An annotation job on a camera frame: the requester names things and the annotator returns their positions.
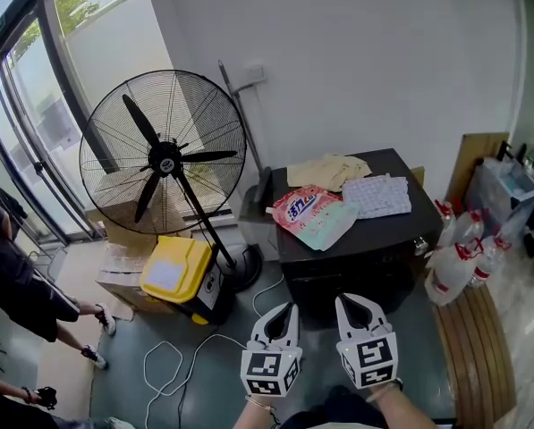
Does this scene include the person's left forearm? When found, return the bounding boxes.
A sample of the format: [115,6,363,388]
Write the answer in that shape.
[233,395,280,429]

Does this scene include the black standing fan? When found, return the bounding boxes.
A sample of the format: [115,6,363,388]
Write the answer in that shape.
[78,69,264,292]

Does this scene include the wooden slat mat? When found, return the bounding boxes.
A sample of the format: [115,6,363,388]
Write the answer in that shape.
[434,283,519,429]

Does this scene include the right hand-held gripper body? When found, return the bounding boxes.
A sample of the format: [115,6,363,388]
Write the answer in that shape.
[335,332,399,390]

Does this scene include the large plain cardboard box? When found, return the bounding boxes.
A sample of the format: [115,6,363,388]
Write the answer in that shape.
[94,172,197,241]

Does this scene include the white cable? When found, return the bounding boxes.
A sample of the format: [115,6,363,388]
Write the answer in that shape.
[142,274,285,429]

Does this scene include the black cable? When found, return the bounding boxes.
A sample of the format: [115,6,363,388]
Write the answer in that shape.
[175,324,219,429]

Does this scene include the black broom metal handle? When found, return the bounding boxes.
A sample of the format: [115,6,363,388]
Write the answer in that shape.
[216,59,273,206]

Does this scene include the pink and green detergent pouch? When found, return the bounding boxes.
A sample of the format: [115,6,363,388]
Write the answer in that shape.
[272,184,361,252]

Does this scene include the black bin with yellow lid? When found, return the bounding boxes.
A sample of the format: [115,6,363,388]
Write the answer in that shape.
[140,235,237,326]

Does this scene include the person's legs in dark trousers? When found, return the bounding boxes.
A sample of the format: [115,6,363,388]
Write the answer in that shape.
[279,384,389,429]

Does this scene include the large plastic bottle red label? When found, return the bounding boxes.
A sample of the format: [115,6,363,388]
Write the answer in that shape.
[425,241,479,307]

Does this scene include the grey dustpan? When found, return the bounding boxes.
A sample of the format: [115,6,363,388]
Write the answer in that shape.
[238,184,278,252]

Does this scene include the person's right forearm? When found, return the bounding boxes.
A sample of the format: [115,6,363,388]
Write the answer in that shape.
[367,380,436,429]

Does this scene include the taped cardboard box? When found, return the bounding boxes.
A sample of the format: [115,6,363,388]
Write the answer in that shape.
[95,241,161,317]

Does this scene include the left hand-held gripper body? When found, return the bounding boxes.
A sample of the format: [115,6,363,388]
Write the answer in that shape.
[241,341,304,398]

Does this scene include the glass door with dark frame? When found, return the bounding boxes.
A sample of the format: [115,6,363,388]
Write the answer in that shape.
[0,0,174,247]

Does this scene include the clear plastic storage bag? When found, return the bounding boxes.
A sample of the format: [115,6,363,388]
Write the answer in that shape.
[465,156,534,237]

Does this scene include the white wall outlet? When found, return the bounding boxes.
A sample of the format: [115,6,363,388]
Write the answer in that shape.
[245,62,268,83]

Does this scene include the brown wooden board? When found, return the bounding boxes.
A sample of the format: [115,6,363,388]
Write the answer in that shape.
[445,131,512,206]

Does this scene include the white textured cloth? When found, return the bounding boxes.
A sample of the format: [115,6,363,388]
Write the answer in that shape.
[341,172,413,221]

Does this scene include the thin wrist bracelet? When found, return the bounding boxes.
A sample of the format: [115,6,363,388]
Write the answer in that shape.
[243,394,277,414]

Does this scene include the black cabinet with drawer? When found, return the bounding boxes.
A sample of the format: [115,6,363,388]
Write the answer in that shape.
[270,148,445,331]

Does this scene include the beige cloth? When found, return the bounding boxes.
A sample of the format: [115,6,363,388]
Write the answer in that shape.
[286,153,375,193]

